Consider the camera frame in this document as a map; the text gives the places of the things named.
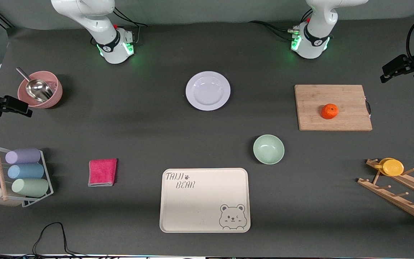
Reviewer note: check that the green cup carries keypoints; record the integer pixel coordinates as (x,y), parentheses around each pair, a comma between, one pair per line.
(30,187)

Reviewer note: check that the blue cup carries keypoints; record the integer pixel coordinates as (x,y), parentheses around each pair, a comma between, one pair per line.
(25,171)

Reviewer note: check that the beige bear print tray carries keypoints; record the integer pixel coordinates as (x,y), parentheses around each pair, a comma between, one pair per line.
(199,205)

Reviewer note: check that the pink bowl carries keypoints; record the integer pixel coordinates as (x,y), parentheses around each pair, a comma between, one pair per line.
(58,95)

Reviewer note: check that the metal scoop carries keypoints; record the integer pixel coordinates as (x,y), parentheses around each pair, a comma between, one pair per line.
(38,90)

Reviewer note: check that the wooden cutting board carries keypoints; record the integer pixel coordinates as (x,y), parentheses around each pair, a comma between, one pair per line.
(311,108)

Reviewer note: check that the pale lavender round plate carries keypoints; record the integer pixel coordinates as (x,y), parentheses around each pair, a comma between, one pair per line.
(207,90)

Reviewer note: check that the pink folded cloth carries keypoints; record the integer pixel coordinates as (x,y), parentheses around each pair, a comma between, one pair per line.
(102,172)

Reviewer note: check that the orange mandarin fruit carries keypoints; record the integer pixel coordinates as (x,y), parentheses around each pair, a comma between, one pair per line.
(329,111)

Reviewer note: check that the wooden peg dish rack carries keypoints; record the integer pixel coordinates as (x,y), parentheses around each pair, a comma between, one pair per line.
(401,201)

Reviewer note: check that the pale green bowl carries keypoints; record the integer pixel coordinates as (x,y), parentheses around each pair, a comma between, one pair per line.
(268,149)

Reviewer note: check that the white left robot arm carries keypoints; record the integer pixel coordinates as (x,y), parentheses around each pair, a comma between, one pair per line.
(313,46)

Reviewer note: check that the purple cup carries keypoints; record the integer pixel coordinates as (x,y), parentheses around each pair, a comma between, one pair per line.
(23,156)

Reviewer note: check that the yellow cup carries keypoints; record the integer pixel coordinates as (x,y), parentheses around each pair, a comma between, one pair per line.
(393,167)

